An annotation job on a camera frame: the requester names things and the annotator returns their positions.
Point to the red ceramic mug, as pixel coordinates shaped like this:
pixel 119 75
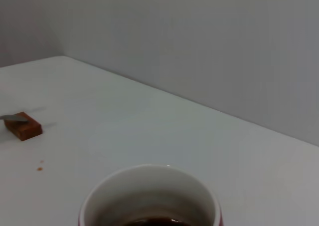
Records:
pixel 149 193

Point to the dark reddish wooden block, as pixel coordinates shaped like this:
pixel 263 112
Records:
pixel 27 130

